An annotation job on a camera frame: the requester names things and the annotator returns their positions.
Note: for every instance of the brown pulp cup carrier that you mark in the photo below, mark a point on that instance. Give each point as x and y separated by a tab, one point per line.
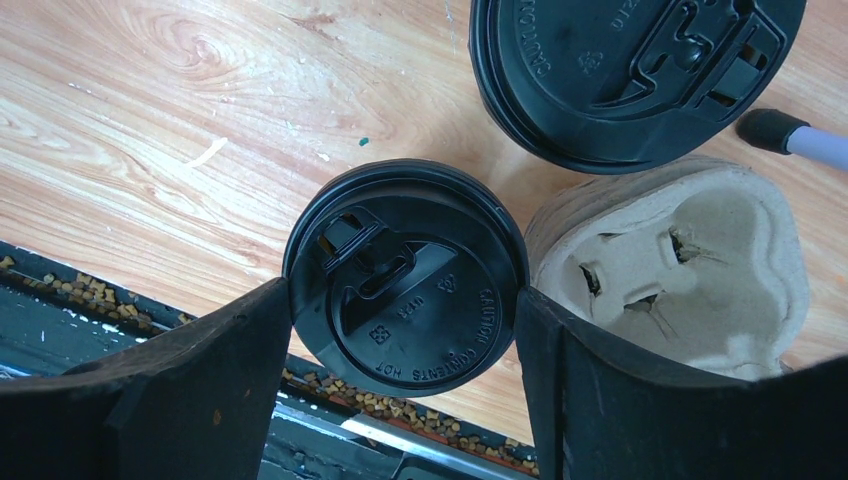
698	261

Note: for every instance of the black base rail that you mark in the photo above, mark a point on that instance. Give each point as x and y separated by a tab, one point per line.
54	317

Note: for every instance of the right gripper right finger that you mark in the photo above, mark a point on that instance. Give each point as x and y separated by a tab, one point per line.
602	407

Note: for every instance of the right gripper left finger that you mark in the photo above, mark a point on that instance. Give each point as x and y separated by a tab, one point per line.
192	403

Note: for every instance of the black plastic cup lid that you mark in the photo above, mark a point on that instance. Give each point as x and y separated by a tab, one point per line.
611	87

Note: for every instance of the grey tripod stand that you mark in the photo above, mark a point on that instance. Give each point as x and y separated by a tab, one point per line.
781	133

